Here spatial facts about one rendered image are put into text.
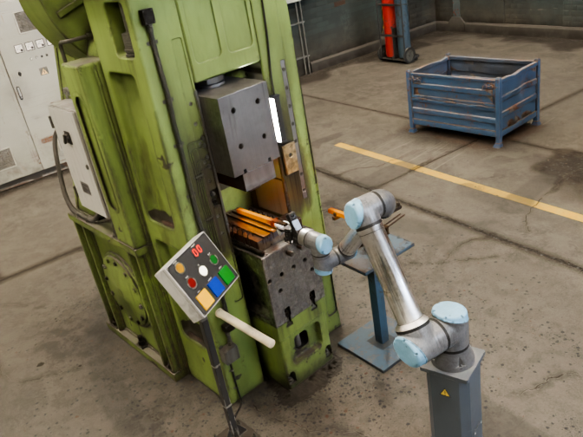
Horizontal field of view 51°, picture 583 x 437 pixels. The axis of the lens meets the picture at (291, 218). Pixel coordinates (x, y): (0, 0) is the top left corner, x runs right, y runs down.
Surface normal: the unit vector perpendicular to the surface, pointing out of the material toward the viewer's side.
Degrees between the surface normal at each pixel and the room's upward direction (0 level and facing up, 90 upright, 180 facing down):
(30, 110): 90
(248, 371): 90
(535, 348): 0
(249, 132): 90
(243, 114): 90
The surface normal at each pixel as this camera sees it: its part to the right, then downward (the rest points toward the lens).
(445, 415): -0.57, 0.45
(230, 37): 0.66, 0.23
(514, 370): -0.16, -0.88
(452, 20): -0.81, 0.37
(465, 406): 0.17, 0.42
